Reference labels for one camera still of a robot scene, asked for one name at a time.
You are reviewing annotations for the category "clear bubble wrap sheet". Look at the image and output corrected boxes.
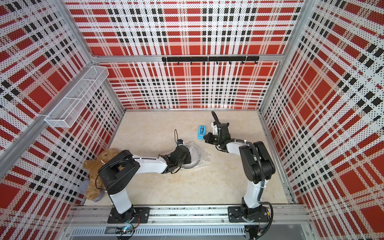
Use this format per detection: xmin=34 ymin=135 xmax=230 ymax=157
xmin=182 ymin=142 xmax=211 ymax=170

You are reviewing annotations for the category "blue tape dispenser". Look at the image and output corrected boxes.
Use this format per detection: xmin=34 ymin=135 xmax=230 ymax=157
xmin=198 ymin=126 xmax=207 ymax=140

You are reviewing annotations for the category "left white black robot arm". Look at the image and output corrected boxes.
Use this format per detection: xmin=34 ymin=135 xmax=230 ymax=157
xmin=98 ymin=145 xmax=192 ymax=224

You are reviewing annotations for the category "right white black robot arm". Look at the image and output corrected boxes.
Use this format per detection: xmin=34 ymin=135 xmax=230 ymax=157
xmin=204 ymin=120 xmax=276 ymax=222

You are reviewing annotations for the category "brown teddy bear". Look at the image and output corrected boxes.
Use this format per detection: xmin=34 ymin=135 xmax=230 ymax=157
xmin=83 ymin=148 xmax=119 ymax=190

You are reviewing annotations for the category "green circuit board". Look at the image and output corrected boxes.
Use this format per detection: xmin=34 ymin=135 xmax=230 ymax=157
xmin=104 ymin=227 xmax=135 ymax=236

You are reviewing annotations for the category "grey blue slipper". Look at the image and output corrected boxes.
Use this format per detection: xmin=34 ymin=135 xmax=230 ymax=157
xmin=79 ymin=179 xmax=105 ymax=202

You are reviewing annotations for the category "black wall hook rail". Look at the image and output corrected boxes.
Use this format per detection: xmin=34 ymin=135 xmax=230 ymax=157
xmin=162 ymin=56 xmax=260 ymax=64

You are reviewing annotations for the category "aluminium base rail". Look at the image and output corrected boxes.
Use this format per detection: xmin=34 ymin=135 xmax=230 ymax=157
xmin=61 ymin=204 xmax=316 ymax=240

